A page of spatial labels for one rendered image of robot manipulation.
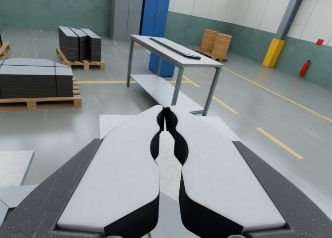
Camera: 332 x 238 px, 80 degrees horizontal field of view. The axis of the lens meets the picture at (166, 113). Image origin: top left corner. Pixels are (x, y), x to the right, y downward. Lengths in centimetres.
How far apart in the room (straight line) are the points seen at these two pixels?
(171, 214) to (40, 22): 823
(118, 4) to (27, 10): 289
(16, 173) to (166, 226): 78
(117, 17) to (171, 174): 765
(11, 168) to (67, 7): 759
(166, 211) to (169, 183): 11
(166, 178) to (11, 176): 72
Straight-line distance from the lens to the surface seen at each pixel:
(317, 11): 960
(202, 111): 308
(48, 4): 843
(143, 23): 845
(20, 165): 116
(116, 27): 815
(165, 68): 481
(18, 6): 848
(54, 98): 310
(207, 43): 861
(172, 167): 69
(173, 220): 54
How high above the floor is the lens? 151
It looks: 28 degrees down
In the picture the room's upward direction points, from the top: 12 degrees clockwise
